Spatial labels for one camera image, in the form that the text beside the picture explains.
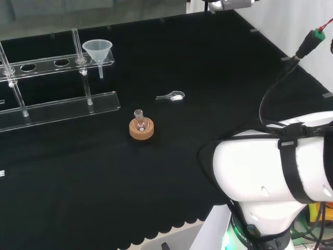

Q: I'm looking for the translucent plastic funnel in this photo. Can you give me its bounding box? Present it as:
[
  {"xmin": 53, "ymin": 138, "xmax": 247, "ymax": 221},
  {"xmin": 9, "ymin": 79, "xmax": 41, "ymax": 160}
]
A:
[{"xmin": 82, "ymin": 39, "xmax": 113, "ymax": 79}]

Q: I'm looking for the black bench cloth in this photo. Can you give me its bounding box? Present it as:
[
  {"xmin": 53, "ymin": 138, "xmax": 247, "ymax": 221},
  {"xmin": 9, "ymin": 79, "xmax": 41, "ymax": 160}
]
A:
[{"xmin": 0, "ymin": 7, "xmax": 333, "ymax": 250}]

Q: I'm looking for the silver camera on mount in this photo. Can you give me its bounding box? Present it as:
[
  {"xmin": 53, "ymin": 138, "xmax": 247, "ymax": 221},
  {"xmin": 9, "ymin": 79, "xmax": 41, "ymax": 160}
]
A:
[{"xmin": 202, "ymin": 0, "xmax": 257, "ymax": 13}]

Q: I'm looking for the small round-bottom glass flask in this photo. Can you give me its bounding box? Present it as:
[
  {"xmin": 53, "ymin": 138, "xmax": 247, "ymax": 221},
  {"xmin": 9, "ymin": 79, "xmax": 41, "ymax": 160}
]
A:
[{"xmin": 133, "ymin": 109, "xmax": 149, "ymax": 132}]

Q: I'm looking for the clear acrylic funnel stand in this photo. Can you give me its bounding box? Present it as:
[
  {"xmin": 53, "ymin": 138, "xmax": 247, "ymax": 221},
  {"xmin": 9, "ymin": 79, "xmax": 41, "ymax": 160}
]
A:
[{"xmin": 0, "ymin": 28, "xmax": 122, "ymax": 133}]

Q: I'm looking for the cork ring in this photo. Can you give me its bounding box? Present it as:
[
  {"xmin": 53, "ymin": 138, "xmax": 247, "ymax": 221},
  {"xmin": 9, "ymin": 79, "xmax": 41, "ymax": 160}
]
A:
[{"xmin": 129, "ymin": 117, "xmax": 155, "ymax": 141}]

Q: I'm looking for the yellow stop button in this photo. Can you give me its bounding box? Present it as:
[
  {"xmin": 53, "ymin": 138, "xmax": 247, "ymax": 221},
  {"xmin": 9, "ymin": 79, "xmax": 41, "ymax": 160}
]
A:
[{"xmin": 309, "ymin": 202, "xmax": 333, "ymax": 222}]

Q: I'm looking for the black cable with green connector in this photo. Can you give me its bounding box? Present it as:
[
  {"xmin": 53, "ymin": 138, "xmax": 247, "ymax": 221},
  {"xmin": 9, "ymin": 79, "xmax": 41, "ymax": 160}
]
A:
[{"xmin": 259, "ymin": 20, "xmax": 333, "ymax": 131}]

